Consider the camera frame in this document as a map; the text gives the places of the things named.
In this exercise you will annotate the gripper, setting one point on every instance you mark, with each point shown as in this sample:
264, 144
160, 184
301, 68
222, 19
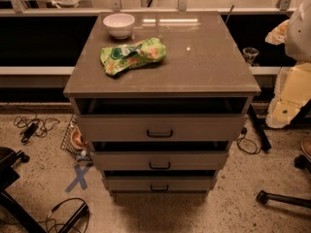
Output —
299, 38

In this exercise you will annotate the grey top drawer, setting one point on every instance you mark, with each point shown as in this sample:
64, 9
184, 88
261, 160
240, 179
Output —
160, 128

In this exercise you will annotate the grey drawer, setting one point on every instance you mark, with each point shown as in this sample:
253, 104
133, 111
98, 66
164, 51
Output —
158, 160
158, 184
160, 128

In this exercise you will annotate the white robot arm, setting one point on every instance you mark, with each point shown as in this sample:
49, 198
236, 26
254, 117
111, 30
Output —
293, 87

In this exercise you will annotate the grey drawer cabinet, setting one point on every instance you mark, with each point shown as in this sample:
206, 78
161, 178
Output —
203, 74

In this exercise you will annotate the grey middle drawer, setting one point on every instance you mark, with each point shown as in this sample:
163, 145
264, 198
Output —
158, 160

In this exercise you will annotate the grey bottom drawer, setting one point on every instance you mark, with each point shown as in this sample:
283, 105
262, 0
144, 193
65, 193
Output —
158, 184

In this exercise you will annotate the clear drinking glass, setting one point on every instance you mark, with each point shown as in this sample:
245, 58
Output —
250, 55

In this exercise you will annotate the black bar on floor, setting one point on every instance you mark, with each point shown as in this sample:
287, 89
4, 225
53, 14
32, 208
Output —
265, 145

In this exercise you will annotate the black chair leg with caster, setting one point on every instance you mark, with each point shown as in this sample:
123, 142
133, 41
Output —
263, 197

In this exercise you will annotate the green snack bag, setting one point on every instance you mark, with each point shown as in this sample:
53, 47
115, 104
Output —
125, 57

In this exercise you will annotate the white ceramic bowl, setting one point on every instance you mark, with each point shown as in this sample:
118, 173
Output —
119, 26

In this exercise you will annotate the blue tape cross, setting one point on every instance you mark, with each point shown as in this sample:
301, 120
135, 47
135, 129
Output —
80, 178

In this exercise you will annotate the black office chair base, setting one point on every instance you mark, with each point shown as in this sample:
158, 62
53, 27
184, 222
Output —
8, 176

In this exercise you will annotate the wire basket on floor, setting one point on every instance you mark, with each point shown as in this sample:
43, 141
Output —
74, 144

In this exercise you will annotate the black stand with cables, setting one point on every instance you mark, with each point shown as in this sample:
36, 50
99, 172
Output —
77, 222

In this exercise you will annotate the black power adapter with cable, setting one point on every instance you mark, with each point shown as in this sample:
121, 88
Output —
31, 125

